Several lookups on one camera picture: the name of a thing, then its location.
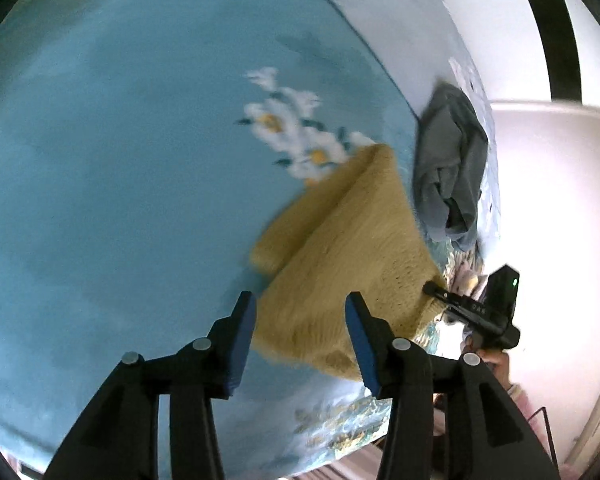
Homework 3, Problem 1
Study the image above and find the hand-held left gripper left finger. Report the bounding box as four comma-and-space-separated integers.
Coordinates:
44, 291, 258, 480

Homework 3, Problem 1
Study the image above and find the grey garment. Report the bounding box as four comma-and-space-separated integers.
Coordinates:
412, 82, 490, 252

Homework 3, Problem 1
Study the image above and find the person's right forearm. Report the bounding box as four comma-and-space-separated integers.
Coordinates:
500, 382, 548, 453

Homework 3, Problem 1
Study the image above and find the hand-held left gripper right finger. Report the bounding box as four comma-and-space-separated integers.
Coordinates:
344, 291, 561, 480

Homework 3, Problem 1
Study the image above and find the person's right hand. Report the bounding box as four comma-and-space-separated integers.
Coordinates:
461, 335, 512, 390

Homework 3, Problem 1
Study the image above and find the blue floral bed sheet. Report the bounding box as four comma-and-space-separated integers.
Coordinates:
0, 0, 503, 480

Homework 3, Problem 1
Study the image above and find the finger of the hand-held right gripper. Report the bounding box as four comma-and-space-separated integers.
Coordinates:
423, 282, 481, 311

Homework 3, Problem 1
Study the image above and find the yellow knitted sweater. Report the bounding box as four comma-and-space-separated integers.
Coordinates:
249, 144, 448, 382

